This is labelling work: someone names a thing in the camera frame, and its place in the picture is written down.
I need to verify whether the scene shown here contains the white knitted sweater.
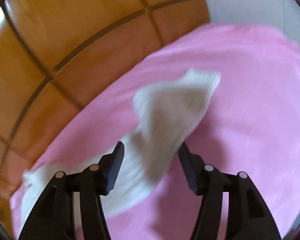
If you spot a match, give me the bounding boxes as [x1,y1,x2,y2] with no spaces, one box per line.
[20,69,221,224]

